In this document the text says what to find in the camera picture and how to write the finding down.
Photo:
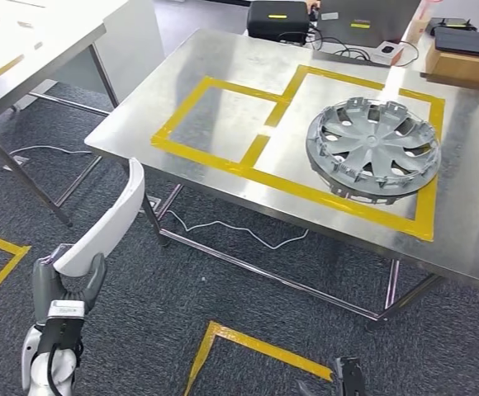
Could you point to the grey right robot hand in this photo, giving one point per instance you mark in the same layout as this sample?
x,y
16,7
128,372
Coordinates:
x,y
338,382

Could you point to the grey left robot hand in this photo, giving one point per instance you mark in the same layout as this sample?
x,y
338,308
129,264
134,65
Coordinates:
x,y
45,289

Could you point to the white curved plastic part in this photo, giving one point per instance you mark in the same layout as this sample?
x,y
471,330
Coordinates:
x,y
111,224

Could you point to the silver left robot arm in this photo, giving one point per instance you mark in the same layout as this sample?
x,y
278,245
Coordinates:
x,y
68,371

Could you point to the steel workbench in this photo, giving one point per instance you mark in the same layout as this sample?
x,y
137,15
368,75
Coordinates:
x,y
223,60

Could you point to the yellow floor tape square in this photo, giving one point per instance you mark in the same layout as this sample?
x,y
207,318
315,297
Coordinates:
x,y
264,347
20,250

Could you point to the grey floor socket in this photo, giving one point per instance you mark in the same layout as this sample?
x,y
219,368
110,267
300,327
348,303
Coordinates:
x,y
16,163
153,203

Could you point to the steel table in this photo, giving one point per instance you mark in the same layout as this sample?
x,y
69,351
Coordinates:
x,y
24,54

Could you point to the silver wheel hubcap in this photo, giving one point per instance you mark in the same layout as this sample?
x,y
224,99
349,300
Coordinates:
x,y
372,142

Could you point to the white partition panel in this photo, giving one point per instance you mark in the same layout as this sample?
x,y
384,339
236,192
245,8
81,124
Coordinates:
x,y
136,49

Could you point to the small white box device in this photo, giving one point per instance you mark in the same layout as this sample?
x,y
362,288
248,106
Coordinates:
x,y
388,54

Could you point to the wooden box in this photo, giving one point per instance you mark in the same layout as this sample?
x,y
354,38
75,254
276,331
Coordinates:
x,y
462,71

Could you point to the black case with yellow label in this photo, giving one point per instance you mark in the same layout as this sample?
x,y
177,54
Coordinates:
x,y
276,24

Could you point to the grey case with yellow label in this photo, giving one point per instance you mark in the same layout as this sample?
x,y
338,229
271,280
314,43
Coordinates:
x,y
380,13

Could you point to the black laptop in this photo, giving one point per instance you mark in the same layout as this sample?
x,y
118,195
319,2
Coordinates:
x,y
470,42

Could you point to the black flat device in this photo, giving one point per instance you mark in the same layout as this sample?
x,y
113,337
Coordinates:
x,y
450,24

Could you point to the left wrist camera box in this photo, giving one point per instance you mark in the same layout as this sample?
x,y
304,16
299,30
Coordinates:
x,y
62,333

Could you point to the yellow workbench tape frame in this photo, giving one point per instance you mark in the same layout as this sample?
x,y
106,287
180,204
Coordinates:
x,y
305,192

